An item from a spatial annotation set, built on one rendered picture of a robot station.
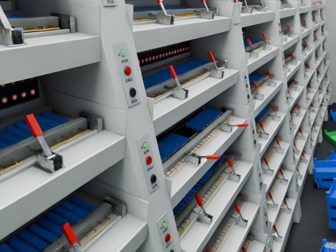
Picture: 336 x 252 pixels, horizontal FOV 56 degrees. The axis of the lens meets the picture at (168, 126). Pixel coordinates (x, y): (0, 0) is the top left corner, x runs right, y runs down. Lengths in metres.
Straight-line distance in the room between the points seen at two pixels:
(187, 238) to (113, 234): 0.31
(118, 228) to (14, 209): 0.26
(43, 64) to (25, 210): 0.21
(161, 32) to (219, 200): 0.58
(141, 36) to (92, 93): 0.16
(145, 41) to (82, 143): 0.27
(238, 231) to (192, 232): 0.35
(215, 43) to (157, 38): 0.51
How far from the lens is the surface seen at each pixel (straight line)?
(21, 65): 0.49
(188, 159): 0.89
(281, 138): 1.99
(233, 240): 1.21
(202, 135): 1.00
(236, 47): 1.22
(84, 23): 0.61
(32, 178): 0.51
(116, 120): 0.61
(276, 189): 1.88
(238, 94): 1.24
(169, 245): 0.77
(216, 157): 0.85
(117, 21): 0.64
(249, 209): 1.37
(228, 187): 1.14
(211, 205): 1.04
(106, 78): 0.60
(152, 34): 0.73
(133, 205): 0.68
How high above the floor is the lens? 1.27
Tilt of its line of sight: 15 degrees down
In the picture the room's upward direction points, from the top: 12 degrees counter-clockwise
